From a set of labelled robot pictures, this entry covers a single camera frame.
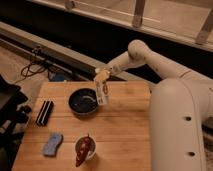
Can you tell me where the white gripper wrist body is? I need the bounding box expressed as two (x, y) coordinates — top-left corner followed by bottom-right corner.
(106, 56), (129, 75)

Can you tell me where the cream soft gripper finger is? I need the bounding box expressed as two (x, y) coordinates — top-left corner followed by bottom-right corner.
(94, 68), (110, 81)

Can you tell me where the clear labelled plastic bottle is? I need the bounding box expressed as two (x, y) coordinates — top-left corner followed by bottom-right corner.
(95, 80), (108, 105)

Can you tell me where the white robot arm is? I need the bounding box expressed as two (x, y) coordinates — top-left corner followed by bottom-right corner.
(94, 40), (213, 171)

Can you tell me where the dark blue bowl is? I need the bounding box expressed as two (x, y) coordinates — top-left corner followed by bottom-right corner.
(68, 88), (98, 116)

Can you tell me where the blue object on floor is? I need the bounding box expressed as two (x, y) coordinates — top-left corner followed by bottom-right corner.
(49, 74), (66, 82)

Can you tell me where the black white striped block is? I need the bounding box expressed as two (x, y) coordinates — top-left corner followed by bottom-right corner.
(35, 101), (54, 126)

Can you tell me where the wooden table board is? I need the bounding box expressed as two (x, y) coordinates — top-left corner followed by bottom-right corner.
(12, 81), (151, 171)

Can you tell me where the red chili pepper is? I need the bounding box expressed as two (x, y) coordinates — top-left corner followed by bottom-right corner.
(76, 135), (92, 167)

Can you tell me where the blue sponge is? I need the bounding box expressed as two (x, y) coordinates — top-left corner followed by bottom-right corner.
(42, 133), (63, 157)

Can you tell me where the black cable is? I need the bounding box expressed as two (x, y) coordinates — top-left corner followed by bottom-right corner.
(13, 53), (51, 85)

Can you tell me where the grey metal rail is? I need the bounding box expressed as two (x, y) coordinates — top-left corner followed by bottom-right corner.
(0, 21), (158, 88)

